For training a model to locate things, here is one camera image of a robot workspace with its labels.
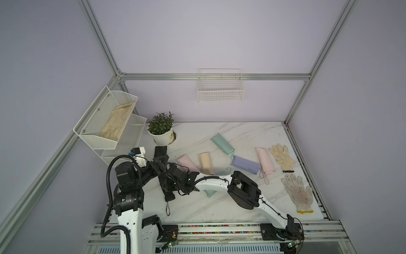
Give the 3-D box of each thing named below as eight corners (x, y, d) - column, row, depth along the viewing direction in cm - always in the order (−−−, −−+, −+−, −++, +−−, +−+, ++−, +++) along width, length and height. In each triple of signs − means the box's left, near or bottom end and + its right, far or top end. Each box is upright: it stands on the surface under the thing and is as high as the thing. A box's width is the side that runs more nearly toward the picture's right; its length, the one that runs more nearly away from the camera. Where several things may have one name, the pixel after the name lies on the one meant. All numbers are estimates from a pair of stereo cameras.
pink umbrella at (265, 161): (261, 174, 95) (262, 172, 93) (255, 149, 107) (256, 147, 105) (274, 174, 95) (275, 172, 93) (266, 149, 107) (267, 147, 105)
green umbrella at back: (227, 155, 104) (227, 153, 102) (210, 139, 113) (211, 137, 111) (234, 150, 107) (235, 148, 105) (218, 135, 115) (218, 132, 113)
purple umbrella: (230, 165, 100) (230, 162, 97) (233, 156, 104) (234, 154, 101) (257, 175, 95) (258, 173, 93) (259, 165, 99) (261, 163, 97)
